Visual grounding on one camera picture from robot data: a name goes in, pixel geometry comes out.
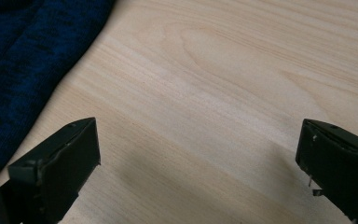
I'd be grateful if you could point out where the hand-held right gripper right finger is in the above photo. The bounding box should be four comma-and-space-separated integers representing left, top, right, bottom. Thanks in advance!
295, 118, 358, 224

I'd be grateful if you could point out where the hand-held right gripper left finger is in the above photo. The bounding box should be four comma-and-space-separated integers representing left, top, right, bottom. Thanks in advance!
0, 117, 102, 224

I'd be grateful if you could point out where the dark blue knitted cloth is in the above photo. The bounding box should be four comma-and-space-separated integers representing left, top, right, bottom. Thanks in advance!
0, 0, 116, 181

